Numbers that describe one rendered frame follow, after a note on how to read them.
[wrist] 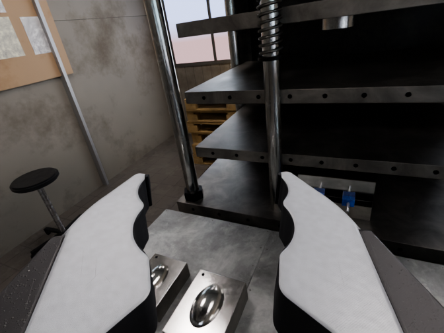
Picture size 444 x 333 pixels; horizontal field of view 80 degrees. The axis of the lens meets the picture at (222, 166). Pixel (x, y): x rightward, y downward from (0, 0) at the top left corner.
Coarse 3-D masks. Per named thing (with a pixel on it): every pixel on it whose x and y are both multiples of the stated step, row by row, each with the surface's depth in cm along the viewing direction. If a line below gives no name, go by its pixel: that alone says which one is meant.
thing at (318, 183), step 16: (304, 176) 105; (320, 176) 102; (336, 176) 100; (352, 176) 99; (368, 176) 98; (336, 192) 102; (352, 192) 99; (368, 192) 97; (352, 208) 102; (368, 208) 100
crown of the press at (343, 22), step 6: (330, 18) 99; (336, 18) 98; (342, 18) 98; (348, 18) 98; (354, 18) 100; (324, 24) 102; (330, 24) 100; (336, 24) 99; (342, 24) 99; (348, 24) 99
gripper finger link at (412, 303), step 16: (368, 240) 8; (384, 256) 8; (384, 272) 7; (400, 272) 7; (384, 288) 7; (400, 288) 7; (416, 288) 7; (400, 304) 6; (416, 304) 6; (432, 304) 6; (400, 320) 6; (416, 320) 6; (432, 320) 6
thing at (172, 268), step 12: (156, 264) 87; (168, 264) 86; (180, 264) 86; (156, 276) 85; (168, 276) 82; (180, 276) 83; (156, 288) 81; (168, 288) 78; (180, 288) 84; (156, 300) 75; (168, 300) 79
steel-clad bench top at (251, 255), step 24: (168, 216) 119; (192, 216) 116; (168, 240) 105; (192, 240) 103; (216, 240) 101; (240, 240) 100; (264, 240) 98; (192, 264) 93; (216, 264) 91; (240, 264) 90; (264, 264) 89; (408, 264) 82; (432, 264) 81; (264, 288) 81; (432, 288) 74; (168, 312) 78; (264, 312) 74
